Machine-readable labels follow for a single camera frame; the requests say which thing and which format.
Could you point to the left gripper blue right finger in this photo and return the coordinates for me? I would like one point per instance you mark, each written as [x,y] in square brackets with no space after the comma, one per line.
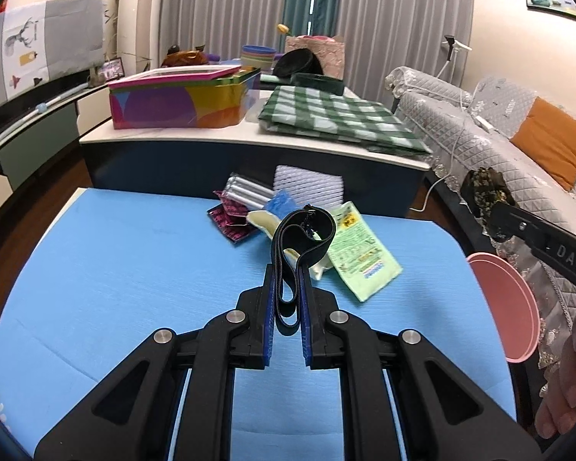
[304,284]

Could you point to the green wet wipes packet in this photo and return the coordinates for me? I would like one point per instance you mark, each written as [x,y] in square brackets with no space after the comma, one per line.
[361,260]

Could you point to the teal curtain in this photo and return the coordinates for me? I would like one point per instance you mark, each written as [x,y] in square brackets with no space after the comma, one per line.
[312,4]

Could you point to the grey covered television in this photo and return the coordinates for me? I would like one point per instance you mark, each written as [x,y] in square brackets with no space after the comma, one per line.
[47,40]

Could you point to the white standing air conditioner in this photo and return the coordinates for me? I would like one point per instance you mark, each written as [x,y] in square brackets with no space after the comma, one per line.
[137,39]

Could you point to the grey quilted sofa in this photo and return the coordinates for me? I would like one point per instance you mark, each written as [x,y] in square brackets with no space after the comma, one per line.
[468,130]

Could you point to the pink lace basket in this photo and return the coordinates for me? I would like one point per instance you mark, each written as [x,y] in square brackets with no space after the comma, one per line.
[329,51]

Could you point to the black cap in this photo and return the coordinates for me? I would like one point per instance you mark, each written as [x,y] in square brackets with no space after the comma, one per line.
[297,61]

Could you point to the green checkered cloth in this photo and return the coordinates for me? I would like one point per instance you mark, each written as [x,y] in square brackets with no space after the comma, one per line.
[316,114]

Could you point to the stacked coloured bowls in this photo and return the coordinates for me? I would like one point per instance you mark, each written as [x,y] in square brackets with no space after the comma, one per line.
[257,56]

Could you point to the white floor lamp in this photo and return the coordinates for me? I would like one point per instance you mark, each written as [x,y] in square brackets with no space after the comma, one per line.
[453,48]

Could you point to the dark floral scrunchie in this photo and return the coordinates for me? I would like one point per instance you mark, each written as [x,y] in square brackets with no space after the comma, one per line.
[481,189]

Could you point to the pink plastic basin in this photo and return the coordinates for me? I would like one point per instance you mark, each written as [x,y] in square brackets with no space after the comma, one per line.
[511,302]

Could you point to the blue plastic wrapper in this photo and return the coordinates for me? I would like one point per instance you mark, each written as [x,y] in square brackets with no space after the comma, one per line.
[280,206]

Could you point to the white coffee table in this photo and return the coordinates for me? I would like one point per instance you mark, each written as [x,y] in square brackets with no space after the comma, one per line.
[193,162]

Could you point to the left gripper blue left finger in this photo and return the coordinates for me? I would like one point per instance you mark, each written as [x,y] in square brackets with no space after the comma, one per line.
[268,324]

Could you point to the colourful storage box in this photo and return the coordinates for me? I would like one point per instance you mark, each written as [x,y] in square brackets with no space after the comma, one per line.
[184,97]

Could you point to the silver foil packet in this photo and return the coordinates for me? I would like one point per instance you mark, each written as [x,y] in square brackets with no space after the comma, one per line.
[247,192]

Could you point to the person right hand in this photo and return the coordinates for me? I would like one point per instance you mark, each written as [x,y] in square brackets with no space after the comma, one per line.
[557,411]

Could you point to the white foam net sleeve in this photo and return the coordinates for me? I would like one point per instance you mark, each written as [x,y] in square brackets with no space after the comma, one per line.
[307,187]

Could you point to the black elastic band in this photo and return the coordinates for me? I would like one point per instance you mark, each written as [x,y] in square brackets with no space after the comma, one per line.
[301,240]

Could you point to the orange cushion near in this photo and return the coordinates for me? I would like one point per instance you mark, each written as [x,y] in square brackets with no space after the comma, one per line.
[548,137]

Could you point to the maroon patterned wrapper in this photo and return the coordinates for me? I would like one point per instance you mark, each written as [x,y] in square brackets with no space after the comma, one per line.
[230,218]

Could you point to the grey curtain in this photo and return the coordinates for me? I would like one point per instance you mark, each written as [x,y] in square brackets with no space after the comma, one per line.
[379,35]

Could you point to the tv cabinet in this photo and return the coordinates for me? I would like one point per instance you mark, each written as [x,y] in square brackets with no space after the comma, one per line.
[41,135]

